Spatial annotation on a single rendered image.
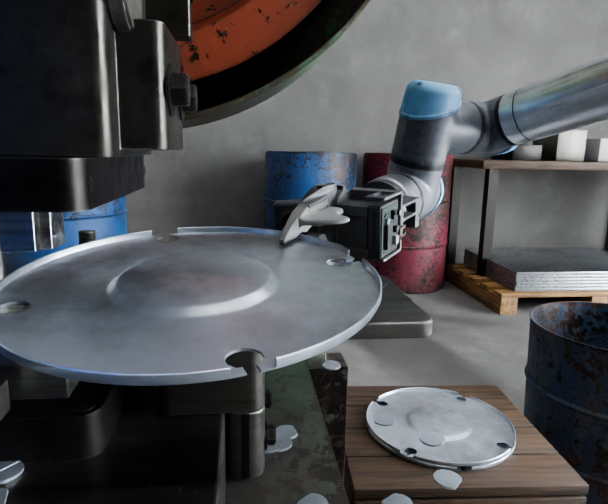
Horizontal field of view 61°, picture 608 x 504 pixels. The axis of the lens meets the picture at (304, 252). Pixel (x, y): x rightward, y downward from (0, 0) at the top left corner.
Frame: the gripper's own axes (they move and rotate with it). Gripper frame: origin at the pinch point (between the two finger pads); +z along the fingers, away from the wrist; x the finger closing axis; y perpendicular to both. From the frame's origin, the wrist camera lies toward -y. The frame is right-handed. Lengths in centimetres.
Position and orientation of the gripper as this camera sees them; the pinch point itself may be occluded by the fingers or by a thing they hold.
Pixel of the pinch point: (282, 242)
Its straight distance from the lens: 50.9
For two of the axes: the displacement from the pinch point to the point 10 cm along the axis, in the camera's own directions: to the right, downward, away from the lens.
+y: 8.5, 1.2, -5.0
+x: 0.3, 9.6, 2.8
